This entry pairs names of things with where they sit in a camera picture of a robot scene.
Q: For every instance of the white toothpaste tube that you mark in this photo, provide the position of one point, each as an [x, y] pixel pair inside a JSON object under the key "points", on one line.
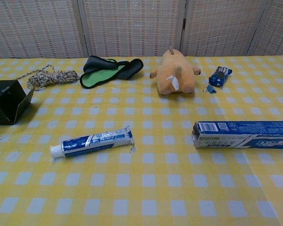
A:
{"points": [[92, 143]]}

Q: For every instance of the blue toothpaste paper box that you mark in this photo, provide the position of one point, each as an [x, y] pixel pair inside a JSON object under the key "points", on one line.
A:
{"points": [[238, 135]]}

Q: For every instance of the yellow checkered tablecloth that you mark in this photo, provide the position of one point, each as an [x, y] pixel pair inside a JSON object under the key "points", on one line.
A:
{"points": [[141, 183]]}

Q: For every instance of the black open cardboard box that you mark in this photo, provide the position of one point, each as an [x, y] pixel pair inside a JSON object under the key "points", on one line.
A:
{"points": [[4, 103]]}

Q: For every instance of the orange plush toy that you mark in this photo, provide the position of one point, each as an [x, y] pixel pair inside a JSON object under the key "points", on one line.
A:
{"points": [[172, 75]]}

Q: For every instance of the green and grey cloth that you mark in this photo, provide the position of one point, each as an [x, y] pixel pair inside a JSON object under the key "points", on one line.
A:
{"points": [[96, 78]]}

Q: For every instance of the blue binder clip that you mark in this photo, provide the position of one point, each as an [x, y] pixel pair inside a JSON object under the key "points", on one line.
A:
{"points": [[211, 89]]}

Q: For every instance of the blue snack packet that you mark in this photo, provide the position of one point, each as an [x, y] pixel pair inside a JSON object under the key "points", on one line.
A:
{"points": [[219, 76]]}

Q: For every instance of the woven folding screen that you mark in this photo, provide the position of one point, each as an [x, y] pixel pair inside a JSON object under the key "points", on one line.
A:
{"points": [[132, 26]]}

